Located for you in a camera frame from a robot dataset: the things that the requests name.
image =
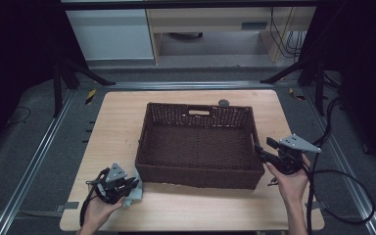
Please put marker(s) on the dark round object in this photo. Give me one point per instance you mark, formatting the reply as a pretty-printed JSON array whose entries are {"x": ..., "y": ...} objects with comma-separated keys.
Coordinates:
[{"x": 186, "y": 36}]

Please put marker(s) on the light blue cloth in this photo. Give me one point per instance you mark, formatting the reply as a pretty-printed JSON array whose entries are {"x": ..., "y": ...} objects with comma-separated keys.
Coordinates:
[{"x": 136, "y": 196}]

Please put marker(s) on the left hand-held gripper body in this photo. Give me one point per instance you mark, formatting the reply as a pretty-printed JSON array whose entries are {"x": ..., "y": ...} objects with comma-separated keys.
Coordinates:
[{"x": 116, "y": 173}]

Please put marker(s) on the person's left hand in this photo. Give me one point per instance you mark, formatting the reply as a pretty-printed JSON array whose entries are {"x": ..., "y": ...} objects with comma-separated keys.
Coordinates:
[{"x": 98, "y": 212}]

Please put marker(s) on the black metal stand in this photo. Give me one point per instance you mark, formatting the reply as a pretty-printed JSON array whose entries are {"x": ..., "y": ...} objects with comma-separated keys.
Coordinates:
[
  {"x": 57, "y": 91},
  {"x": 319, "y": 91}
]

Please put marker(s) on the grey tape piece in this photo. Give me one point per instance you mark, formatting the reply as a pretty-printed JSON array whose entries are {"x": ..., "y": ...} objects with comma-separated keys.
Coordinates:
[
  {"x": 68, "y": 206},
  {"x": 321, "y": 205}
]

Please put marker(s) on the yellow tape scrap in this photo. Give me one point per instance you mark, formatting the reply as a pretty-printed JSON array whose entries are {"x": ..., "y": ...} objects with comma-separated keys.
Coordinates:
[{"x": 295, "y": 94}]

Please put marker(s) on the white cabinet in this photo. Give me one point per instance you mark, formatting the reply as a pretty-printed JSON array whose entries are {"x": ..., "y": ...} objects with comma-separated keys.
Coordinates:
[{"x": 111, "y": 34}]

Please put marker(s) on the person's right hand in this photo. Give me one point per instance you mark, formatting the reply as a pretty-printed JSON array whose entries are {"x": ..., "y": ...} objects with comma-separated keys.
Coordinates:
[{"x": 293, "y": 187}]

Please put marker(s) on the yellow black tape strip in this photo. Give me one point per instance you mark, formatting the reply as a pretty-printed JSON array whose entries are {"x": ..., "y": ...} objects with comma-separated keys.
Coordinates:
[{"x": 90, "y": 96}]

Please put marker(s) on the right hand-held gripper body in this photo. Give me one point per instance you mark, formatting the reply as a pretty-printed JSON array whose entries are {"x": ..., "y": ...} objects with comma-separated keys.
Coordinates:
[{"x": 297, "y": 145}]

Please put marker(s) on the metal floor rail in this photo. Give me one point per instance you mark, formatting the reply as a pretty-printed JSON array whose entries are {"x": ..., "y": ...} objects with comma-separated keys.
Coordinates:
[
  {"x": 346, "y": 169},
  {"x": 36, "y": 163},
  {"x": 189, "y": 85}
]

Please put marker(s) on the brown woven basket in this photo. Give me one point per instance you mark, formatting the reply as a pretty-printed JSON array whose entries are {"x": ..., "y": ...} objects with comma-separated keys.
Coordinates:
[{"x": 199, "y": 147}]

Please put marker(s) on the black curtain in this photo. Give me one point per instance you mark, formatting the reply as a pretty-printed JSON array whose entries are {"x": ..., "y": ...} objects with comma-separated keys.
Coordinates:
[
  {"x": 365, "y": 65},
  {"x": 13, "y": 49}
]

